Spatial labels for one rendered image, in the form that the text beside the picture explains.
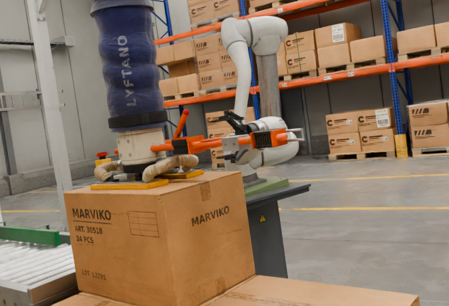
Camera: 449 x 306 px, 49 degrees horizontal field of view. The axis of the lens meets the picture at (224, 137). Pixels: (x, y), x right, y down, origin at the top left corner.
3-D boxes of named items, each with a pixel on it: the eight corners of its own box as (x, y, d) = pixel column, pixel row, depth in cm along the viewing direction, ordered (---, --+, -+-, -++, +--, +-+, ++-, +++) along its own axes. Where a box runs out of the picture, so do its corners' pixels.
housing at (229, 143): (222, 151, 158) (220, 137, 158) (234, 148, 164) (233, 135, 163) (238, 150, 154) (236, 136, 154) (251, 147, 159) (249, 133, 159)
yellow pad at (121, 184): (90, 190, 189) (88, 177, 189) (111, 184, 197) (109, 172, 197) (147, 190, 167) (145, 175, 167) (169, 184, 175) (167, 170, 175)
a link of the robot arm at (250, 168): (224, 174, 262) (216, 134, 260) (256, 168, 266) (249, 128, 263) (230, 180, 246) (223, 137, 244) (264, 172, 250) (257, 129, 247)
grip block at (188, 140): (171, 156, 172) (169, 139, 171) (190, 151, 179) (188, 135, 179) (188, 155, 166) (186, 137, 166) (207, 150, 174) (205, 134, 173)
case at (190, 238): (77, 290, 196) (62, 192, 194) (154, 258, 226) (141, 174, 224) (179, 317, 156) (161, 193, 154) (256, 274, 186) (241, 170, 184)
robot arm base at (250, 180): (240, 178, 272) (238, 169, 271) (268, 181, 255) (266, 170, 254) (215, 187, 261) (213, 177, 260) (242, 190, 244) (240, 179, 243)
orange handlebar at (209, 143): (95, 158, 204) (94, 149, 204) (150, 147, 227) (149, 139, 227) (280, 143, 144) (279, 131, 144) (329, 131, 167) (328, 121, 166)
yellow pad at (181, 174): (128, 180, 204) (127, 168, 204) (147, 176, 212) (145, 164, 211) (186, 179, 182) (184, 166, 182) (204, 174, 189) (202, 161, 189)
